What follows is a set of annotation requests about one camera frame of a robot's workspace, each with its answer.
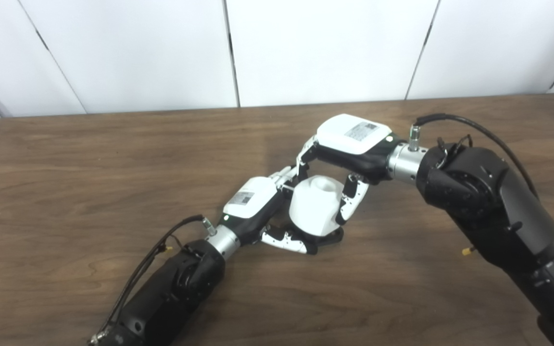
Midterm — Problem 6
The round white plastic piece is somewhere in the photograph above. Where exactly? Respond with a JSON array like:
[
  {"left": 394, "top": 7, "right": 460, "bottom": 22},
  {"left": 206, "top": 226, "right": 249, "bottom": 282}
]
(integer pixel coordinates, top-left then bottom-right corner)
[{"left": 289, "top": 175, "right": 350, "bottom": 237}]

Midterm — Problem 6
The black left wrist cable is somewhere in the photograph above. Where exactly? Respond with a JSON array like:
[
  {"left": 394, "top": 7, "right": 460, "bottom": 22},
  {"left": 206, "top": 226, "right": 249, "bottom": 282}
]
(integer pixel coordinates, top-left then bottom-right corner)
[{"left": 97, "top": 214, "right": 218, "bottom": 337}]

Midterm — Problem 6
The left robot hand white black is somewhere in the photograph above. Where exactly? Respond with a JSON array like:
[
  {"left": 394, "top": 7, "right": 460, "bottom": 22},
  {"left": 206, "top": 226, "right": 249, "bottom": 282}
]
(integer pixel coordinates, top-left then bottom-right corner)
[{"left": 217, "top": 166, "right": 318, "bottom": 255}]

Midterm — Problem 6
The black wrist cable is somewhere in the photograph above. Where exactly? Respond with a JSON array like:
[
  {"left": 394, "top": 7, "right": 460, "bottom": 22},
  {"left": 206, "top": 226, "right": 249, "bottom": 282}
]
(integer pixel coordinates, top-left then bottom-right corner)
[
  {"left": 409, "top": 113, "right": 540, "bottom": 198},
  {"left": 97, "top": 214, "right": 218, "bottom": 337}
]

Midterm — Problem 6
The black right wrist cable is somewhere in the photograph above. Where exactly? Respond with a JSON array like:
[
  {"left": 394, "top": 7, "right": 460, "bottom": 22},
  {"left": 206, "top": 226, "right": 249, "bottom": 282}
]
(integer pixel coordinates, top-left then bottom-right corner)
[{"left": 409, "top": 113, "right": 540, "bottom": 198}]

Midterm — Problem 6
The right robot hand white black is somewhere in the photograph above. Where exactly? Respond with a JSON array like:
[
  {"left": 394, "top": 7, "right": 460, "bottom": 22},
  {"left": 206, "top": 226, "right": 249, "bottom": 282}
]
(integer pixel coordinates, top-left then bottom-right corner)
[{"left": 296, "top": 113, "right": 400, "bottom": 226}]

